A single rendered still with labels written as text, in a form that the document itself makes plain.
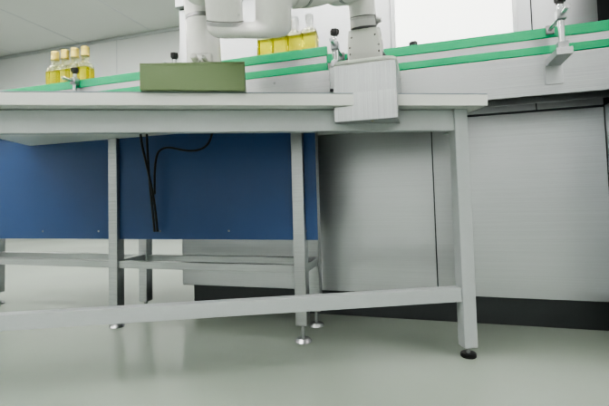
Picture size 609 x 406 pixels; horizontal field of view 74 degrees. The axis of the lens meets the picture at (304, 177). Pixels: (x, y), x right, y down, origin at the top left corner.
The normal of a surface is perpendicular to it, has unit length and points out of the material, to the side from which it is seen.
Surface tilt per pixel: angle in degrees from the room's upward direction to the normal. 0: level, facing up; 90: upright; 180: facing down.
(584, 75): 90
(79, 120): 90
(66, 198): 90
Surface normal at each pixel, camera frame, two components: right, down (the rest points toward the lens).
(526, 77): -0.29, -0.04
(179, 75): 0.13, -0.05
